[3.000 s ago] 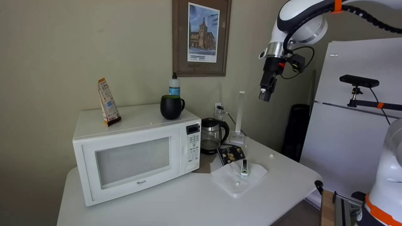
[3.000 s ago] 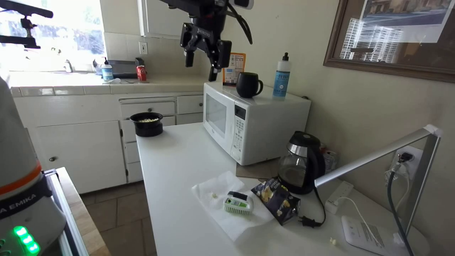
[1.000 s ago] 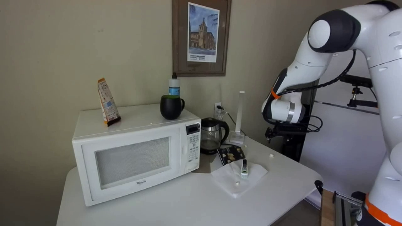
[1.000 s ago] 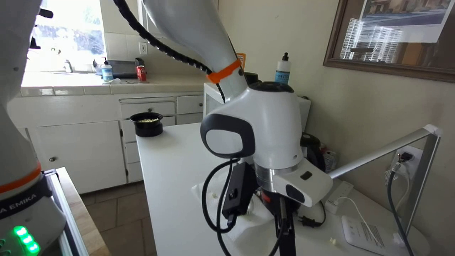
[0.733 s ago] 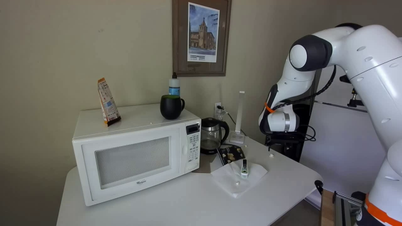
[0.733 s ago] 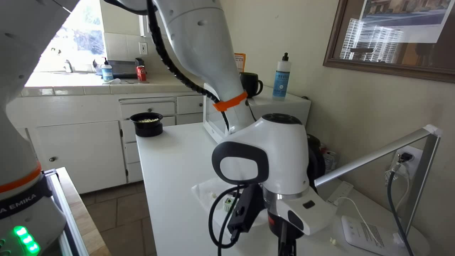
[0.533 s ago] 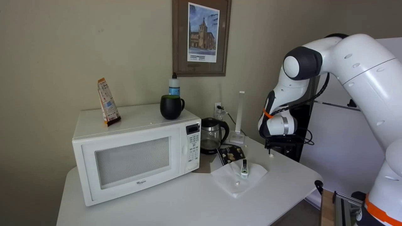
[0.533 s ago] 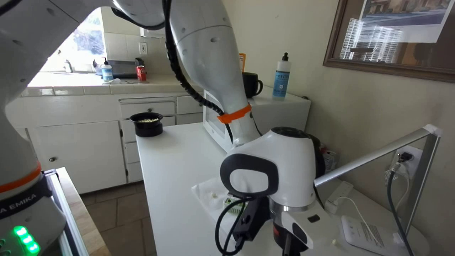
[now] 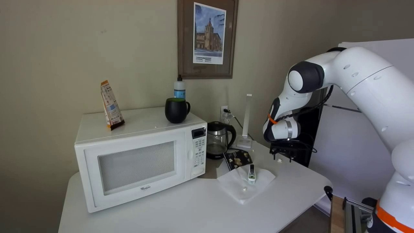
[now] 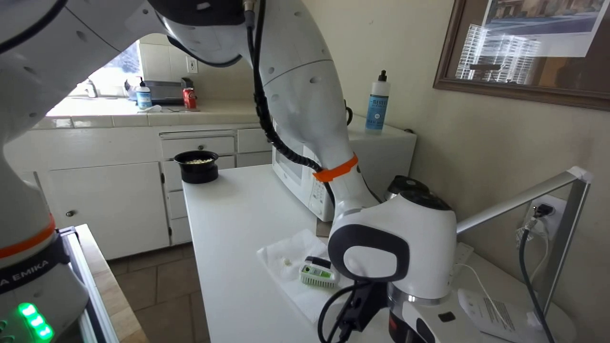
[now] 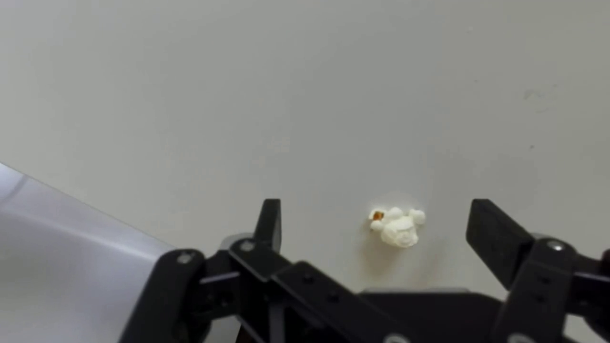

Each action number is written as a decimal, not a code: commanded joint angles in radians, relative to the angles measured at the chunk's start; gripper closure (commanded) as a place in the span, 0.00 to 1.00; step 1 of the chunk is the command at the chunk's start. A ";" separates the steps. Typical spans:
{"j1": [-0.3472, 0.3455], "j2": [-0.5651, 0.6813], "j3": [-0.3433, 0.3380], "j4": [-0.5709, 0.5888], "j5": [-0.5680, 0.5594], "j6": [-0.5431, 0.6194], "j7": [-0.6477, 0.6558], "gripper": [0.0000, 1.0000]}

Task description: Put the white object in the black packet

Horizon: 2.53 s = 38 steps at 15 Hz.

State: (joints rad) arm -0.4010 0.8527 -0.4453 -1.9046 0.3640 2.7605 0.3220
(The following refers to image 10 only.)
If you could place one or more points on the blue label soap bottle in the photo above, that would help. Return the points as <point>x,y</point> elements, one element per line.
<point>377,107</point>

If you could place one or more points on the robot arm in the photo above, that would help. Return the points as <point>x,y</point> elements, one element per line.
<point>305,95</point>

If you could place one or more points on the silver and black toaster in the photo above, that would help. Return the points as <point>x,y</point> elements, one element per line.
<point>164,91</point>

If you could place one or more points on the white kitchen cabinet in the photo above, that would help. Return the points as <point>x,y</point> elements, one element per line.
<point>109,200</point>

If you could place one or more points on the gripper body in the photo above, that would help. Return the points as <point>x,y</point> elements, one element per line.
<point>399,328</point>

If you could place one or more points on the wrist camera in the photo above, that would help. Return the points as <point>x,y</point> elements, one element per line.
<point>363,302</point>

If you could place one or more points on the framed picture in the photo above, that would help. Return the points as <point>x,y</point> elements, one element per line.
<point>524,47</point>

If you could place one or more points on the white printed paper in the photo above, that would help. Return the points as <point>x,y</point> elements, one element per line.
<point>495,314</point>

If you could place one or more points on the green and white packet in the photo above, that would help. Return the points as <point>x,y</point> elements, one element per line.
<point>317,276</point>

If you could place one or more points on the silver desk lamp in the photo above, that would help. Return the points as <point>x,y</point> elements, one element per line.
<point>567,224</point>

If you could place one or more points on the tap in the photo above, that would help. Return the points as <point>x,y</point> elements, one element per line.
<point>90,88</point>

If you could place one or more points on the window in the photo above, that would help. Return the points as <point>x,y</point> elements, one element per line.
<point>116,71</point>

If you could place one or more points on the white power strip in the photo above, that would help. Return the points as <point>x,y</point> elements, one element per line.
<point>462,255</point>

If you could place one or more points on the small blue label bottle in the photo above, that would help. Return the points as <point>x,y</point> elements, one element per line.
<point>143,97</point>

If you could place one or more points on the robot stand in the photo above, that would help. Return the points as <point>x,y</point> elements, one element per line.
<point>102,286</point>

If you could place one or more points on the wall socket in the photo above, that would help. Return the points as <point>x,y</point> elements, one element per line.
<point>555,219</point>
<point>191,65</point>

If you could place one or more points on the microwave door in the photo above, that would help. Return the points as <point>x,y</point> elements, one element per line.
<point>289,167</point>

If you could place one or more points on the black bowl with food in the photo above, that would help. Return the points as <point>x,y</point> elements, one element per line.
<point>197,167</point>

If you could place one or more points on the white paper towel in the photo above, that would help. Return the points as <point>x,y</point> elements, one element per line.
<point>279,250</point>

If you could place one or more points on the red can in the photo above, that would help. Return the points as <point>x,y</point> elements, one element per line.
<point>189,98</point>

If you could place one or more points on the white microwave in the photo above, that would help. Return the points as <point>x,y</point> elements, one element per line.
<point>381,157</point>

